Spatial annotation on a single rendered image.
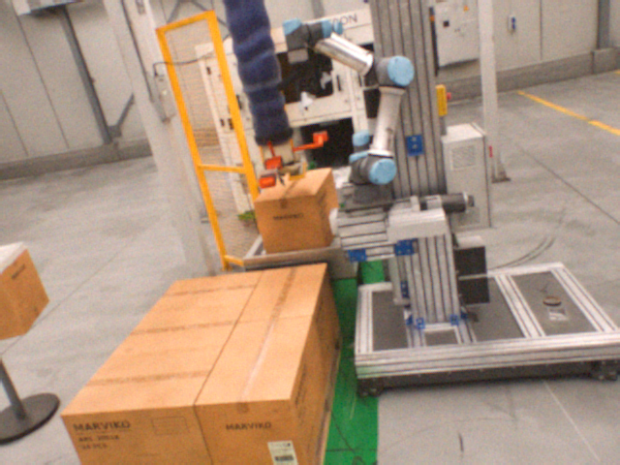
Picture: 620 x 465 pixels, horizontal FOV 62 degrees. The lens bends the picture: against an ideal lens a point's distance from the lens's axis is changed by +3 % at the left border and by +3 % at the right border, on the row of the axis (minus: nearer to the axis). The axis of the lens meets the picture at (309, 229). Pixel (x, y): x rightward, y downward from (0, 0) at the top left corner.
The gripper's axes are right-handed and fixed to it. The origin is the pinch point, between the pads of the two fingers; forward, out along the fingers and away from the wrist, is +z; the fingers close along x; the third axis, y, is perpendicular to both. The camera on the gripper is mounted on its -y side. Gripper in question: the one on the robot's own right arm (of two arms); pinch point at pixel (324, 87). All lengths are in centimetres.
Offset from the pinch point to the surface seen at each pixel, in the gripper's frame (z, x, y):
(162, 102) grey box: -7, 44, -119
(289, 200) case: 59, -21, -31
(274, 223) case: 72, -20, -43
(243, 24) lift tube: -41, -31, -32
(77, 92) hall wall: -18, 856, -660
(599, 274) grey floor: 152, 13, 154
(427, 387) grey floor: 152, -87, 34
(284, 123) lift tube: 12.5, -25.5, -23.1
